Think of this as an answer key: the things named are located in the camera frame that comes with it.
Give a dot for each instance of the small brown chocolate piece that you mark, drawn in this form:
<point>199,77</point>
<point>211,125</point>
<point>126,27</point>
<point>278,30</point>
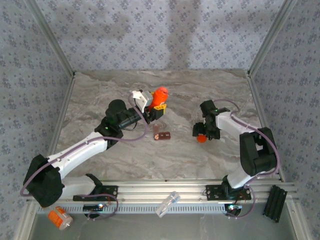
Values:
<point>165,135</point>

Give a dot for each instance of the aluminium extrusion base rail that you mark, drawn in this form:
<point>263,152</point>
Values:
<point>162,192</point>

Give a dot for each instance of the orange bottle with white cap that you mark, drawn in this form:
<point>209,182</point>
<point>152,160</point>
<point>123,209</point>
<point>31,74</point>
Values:
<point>60,217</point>

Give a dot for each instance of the orange pill bottle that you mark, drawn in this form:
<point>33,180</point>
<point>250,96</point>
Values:
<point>158,97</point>

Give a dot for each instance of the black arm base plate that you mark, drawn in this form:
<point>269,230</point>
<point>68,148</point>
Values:
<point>110,192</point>
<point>212,192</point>

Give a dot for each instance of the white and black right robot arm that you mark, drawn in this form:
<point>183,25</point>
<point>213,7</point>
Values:
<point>230,122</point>

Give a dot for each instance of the clear plastic tube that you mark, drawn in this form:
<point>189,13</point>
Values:
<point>168,203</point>

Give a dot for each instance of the orange bottle cap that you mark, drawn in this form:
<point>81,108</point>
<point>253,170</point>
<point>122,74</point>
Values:
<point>201,139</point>

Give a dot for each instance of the small circuit board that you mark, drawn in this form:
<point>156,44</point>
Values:
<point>233,207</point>
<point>93,207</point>

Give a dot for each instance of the aluminium corner post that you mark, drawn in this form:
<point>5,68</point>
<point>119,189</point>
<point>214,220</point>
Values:
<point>272,37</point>
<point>50,37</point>

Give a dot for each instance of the black extrusion piece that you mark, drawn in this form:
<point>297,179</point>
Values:
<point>275,203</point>

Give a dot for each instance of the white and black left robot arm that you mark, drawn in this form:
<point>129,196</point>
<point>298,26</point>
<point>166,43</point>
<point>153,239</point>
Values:
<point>82,147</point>

